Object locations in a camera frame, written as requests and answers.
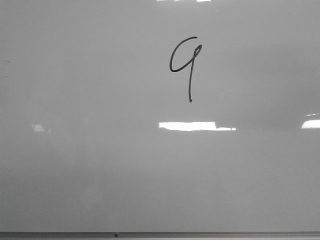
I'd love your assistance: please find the white whiteboard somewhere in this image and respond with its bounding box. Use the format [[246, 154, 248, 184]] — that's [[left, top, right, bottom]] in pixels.
[[0, 0, 320, 232]]

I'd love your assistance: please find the grey whiteboard bottom frame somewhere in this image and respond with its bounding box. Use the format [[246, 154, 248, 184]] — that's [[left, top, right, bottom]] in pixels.
[[0, 231, 320, 239]]

